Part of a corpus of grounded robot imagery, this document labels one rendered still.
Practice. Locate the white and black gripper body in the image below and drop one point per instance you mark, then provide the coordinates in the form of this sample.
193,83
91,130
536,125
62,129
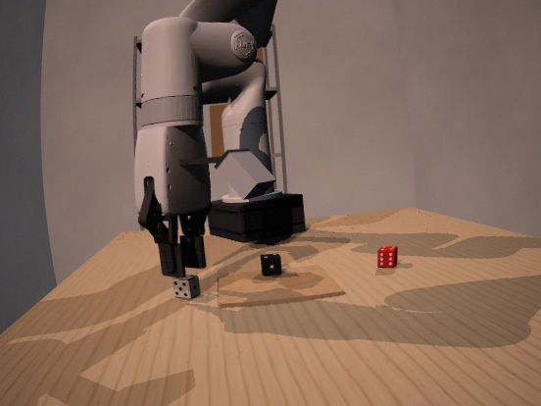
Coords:
180,189

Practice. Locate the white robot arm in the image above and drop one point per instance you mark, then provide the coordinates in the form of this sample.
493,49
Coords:
174,53

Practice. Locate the black die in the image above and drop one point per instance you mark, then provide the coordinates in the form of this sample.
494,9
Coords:
271,264

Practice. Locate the brown square mat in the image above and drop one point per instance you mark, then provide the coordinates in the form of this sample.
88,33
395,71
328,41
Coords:
252,288

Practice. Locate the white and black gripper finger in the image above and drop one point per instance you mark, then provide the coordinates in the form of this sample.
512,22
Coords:
171,253
192,241

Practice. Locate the white die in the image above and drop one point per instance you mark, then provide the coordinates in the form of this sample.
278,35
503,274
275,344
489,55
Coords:
187,287

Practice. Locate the red die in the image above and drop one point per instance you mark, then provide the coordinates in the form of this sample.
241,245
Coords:
387,257

